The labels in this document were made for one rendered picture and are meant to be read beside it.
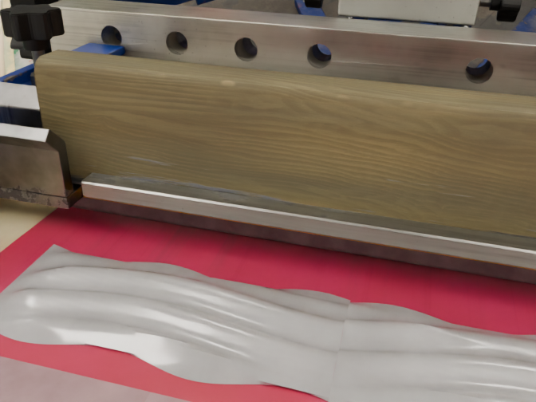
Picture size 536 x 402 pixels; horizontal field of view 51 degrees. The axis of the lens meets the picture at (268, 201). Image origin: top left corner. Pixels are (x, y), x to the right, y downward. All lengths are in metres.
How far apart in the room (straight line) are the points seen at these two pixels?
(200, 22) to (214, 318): 0.33
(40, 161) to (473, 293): 0.25
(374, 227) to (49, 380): 0.17
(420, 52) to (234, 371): 0.33
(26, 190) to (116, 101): 0.08
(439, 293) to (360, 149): 0.09
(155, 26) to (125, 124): 0.25
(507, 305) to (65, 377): 0.22
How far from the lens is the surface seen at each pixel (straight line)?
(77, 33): 0.60
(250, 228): 0.33
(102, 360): 0.28
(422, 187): 0.29
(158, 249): 0.34
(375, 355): 0.27
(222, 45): 0.54
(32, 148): 0.35
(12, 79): 0.50
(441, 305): 0.32
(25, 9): 0.49
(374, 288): 0.32
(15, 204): 0.42
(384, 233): 0.29
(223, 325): 0.28
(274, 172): 0.30
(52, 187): 0.35
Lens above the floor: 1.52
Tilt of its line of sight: 60 degrees down
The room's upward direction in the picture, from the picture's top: 14 degrees counter-clockwise
